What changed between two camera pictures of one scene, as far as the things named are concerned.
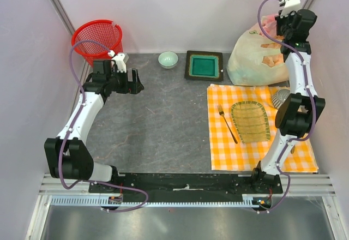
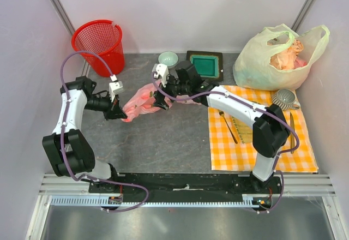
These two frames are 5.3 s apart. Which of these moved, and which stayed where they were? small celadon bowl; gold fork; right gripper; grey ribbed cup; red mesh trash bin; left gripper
Moved: right gripper; left gripper
Stayed: gold fork; grey ribbed cup; red mesh trash bin; small celadon bowl
